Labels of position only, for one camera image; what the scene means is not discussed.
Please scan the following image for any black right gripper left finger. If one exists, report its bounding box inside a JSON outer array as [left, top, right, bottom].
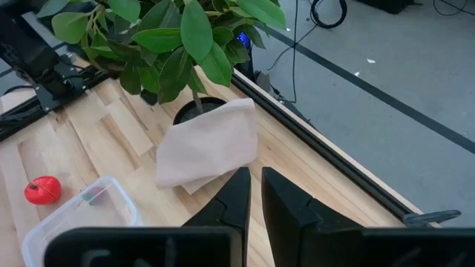
[[181, 166, 252, 267]]

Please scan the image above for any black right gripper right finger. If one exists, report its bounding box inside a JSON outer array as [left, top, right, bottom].
[[261, 166, 364, 267]]

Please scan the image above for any red toy apple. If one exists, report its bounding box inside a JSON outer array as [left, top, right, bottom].
[[24, 175, 62, 206]]

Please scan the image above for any clear plastic tupperware container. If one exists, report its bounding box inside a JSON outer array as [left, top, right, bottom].
[[21, 175, 145, 267]]

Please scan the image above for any beige cloth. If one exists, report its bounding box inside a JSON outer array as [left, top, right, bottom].
[[154, 98, 259, 195]]

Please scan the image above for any black plant pot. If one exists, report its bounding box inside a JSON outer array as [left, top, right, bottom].
[[172, 96, 228, 125]]

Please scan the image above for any black computer tower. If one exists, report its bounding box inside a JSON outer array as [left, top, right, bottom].
[[233, 22, 261, 82]]

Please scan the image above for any green artificial plant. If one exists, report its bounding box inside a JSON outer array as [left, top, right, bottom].
[[36, 0, 287, 113]]

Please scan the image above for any black floor box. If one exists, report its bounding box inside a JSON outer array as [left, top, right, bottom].
[[356, 0, 419, 15]]

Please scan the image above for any thin black floor cable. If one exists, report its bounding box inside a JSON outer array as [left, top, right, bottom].
[[266, 0, 317, 105]]

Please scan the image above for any black coiled floor cable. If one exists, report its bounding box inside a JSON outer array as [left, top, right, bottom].
[[309, 0, 348, 30]]

